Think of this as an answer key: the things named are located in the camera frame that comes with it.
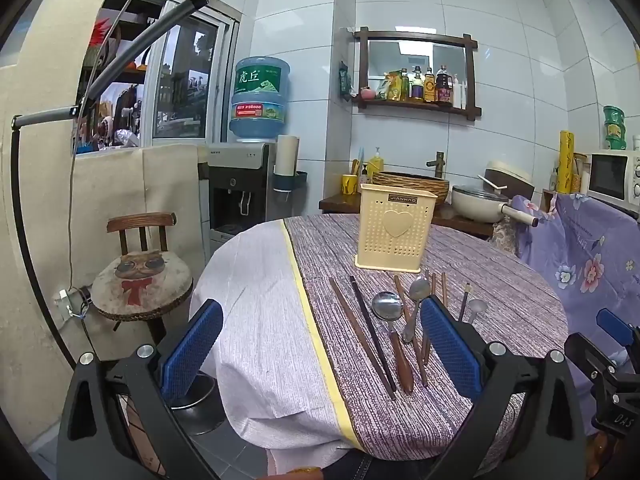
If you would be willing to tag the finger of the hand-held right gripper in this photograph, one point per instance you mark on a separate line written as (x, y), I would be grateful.
(615, 325)

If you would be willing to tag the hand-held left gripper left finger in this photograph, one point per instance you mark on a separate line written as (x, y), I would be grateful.
(192, 345)

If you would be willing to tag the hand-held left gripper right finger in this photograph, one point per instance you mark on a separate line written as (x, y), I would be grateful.
(450, 350)

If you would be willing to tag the black chopstick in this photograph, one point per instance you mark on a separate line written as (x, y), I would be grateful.
(370, 325)

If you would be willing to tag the cream plastic utensil holder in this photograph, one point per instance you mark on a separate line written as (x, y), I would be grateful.
(395, 240)

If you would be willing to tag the dark chopstick with white band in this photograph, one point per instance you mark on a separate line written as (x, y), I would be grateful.
(465, 301)

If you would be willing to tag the small metal spoon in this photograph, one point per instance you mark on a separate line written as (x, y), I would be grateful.
(477, 306)

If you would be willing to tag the metal bowl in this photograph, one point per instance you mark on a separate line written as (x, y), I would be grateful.
(197, 407)

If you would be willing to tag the purple wood-pattern tablecloth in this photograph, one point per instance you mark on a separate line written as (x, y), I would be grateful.
(500, 300)

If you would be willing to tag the brown wooden chair back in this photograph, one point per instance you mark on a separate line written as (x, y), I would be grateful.
(600, 460)

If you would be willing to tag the white striped cloth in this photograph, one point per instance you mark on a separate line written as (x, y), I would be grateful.
(260, 310)

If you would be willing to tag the purple floral cloth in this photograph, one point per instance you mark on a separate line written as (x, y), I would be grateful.
(575, 255)

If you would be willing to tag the white power strip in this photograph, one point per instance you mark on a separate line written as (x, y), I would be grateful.
(67, 302)

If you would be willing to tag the cream pan with glass lid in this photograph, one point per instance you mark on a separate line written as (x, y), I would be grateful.
(475, 205)

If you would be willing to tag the white microwave oven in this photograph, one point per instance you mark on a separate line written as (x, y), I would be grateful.
(607, 175)

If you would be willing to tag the beige cloth cover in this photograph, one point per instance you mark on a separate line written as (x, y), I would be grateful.
(165, 185)

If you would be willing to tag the grey water dispenser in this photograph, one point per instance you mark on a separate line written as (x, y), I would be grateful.
(235, 185)

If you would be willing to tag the woven wash basin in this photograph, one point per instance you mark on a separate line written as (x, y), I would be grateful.
(430, 185)

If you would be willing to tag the yellow roll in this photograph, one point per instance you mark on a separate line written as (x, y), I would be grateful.
(565, 160)

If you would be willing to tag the brown and cream rice cooker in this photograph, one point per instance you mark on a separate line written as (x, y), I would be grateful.
(510, 177)

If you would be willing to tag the brass faucet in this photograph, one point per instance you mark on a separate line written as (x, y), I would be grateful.
(437, 165)

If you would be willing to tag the yellow cup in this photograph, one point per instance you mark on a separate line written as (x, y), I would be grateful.
(350, 185)

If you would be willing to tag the small patterned pump bottle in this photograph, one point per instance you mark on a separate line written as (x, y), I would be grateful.
(364, 176)

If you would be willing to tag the yellow soap pump bottle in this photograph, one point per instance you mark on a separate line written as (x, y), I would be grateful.
(375, 167)

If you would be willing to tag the stack of green cans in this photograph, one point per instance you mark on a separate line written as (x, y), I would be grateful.
(614, 127)

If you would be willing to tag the blue water bottle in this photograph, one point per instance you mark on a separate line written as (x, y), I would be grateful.
(260, 100)

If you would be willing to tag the white squeeze bottle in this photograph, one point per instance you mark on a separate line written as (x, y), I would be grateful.
(456, 94)

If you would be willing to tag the sliding glass window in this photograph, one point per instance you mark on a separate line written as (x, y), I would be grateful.
(185, 85)

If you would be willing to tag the dark soy sauce bottle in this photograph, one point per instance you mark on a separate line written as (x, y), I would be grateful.
(443, 89)

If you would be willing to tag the bottle with yellow label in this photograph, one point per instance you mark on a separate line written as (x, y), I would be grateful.
(429, 89)

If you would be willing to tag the bottle with purple label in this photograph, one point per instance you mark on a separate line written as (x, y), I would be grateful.
(417, 87)

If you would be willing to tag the yellow oil bottle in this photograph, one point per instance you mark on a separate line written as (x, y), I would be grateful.
(404, 87)

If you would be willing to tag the pink round object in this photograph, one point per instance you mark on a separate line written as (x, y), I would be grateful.
(368, 94)

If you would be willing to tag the yellow pouch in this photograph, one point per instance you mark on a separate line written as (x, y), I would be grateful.
(392, 87)

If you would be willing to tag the green hanging packet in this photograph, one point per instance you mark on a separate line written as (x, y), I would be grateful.
(345, 82)

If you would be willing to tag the blue wall holder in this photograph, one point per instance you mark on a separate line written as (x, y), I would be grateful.
(295, 181)

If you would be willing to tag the wooden wall shelf with mirror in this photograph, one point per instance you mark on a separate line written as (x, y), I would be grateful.
(417, 107)

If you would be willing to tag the black camera stand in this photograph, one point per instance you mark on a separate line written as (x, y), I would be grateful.
(130, 50)

